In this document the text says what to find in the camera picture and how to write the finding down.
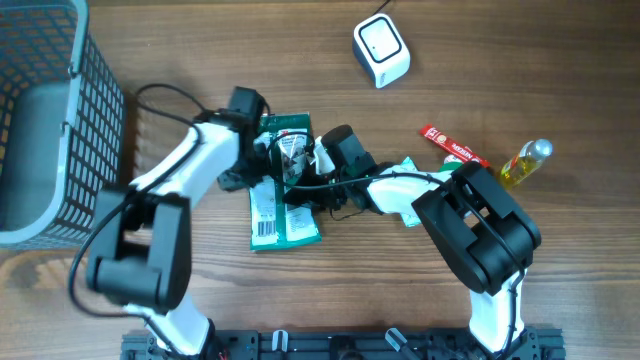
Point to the grey plastic mesh basket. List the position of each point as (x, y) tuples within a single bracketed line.
[(63, 118)]

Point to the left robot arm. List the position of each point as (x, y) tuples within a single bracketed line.
[(140, 251)]

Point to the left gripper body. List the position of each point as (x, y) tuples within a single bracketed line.
[(250, 165)]

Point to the red coffee stick sachet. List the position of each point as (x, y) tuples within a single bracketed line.
[(451, 146)]

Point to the green lidded cup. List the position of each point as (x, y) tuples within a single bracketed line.
[(450, 166)]

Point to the yellow dish soap bottle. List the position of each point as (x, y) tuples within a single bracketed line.
[(531, 156)]

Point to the teal snack packet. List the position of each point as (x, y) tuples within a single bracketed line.
[(409, 220)]

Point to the green sponge package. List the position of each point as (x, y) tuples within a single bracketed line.
[(276, 225)]

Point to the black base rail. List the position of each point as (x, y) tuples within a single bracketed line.
[(444, 343)]

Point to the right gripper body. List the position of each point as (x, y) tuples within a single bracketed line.
[(324, 190)]

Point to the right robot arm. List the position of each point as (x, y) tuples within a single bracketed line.
[(483, 235)]

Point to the red tissue pack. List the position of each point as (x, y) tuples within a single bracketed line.
[(452, 159)]

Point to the white barcode scanner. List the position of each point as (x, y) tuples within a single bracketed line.
[(380, 50)]

